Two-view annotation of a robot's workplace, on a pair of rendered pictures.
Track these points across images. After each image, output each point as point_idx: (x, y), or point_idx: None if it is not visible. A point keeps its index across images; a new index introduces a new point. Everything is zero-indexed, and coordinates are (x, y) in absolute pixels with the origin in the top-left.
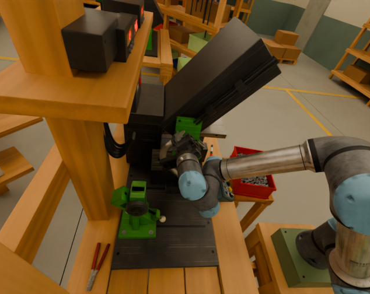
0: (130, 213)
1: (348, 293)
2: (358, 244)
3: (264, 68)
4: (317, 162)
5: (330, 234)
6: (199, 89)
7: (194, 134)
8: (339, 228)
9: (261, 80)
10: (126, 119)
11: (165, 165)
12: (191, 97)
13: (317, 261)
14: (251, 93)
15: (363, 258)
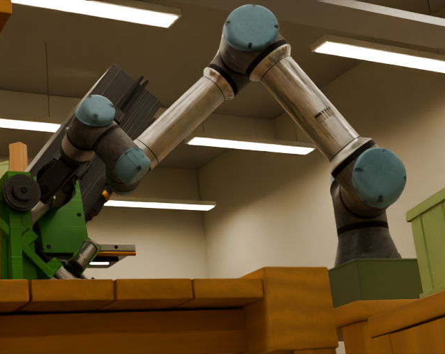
0: (13, 190)
1: (359, 163)
2: (290, 83)
3: (135, 88)
4: (218, 68)
5: (336, 190)
6: (57, 134)
7: (72, 204)
8: (274, 90)
9: (140, 113)
10: (11, 8)
11: (43, 185)
12: (48, 145)
13: (368, 248)
14: (136, 133)
15: (314, 100)
